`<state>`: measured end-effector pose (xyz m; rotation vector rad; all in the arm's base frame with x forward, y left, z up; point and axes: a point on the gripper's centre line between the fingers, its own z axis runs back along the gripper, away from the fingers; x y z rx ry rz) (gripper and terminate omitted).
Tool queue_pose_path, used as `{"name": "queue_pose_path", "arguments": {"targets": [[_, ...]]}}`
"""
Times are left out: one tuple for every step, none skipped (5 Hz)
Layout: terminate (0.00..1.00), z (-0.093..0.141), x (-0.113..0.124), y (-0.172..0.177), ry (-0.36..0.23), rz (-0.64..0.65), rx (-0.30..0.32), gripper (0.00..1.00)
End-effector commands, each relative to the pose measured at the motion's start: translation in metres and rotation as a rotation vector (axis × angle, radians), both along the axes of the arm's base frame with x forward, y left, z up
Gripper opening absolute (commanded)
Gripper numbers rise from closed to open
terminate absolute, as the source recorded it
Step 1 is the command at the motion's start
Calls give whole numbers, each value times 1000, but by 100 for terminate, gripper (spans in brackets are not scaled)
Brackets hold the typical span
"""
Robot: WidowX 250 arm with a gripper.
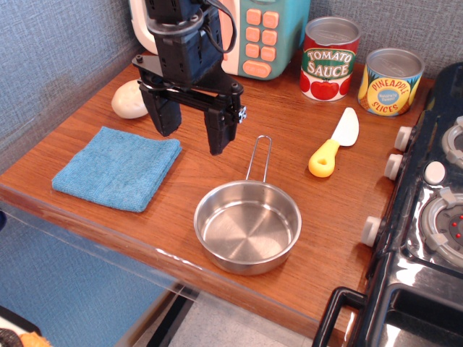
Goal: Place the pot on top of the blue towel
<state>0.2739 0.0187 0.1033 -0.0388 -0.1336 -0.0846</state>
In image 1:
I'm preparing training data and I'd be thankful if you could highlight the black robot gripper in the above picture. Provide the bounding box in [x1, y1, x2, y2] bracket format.
[132, 22, 247, 155]

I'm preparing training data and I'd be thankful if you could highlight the stainless steel bowl with handle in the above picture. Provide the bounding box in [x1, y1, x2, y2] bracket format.
[193, 134, 303, 277]

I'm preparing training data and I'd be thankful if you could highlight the white toy egg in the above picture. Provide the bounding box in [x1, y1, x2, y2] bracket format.
[111, 80, 148, 119]

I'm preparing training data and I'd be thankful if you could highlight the pineapple slices can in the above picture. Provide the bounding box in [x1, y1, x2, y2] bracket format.
[357, 48, 425, 116]

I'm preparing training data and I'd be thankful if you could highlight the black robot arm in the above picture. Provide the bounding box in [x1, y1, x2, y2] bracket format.
[132, 1, 247, 155]

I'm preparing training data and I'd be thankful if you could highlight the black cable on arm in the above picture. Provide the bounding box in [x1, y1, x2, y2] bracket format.
[200, 0, 238, 55]

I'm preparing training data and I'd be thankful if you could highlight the yellow handled toy knife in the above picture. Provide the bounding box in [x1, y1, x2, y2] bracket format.
[307, 107, 360, 178]

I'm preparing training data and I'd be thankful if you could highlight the blue folded towel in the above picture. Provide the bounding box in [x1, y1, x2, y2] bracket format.
[52, 127, 182, 213]

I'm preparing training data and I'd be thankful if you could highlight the teal toy microwave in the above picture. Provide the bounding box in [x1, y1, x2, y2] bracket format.
[129, 1, 310, 80]

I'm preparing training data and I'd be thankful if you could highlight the black toy stove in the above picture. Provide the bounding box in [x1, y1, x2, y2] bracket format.
[313, 63, 462, 346]

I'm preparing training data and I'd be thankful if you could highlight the tomato sauce can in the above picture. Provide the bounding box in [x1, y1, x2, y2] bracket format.
[300, 17, 361, 101]

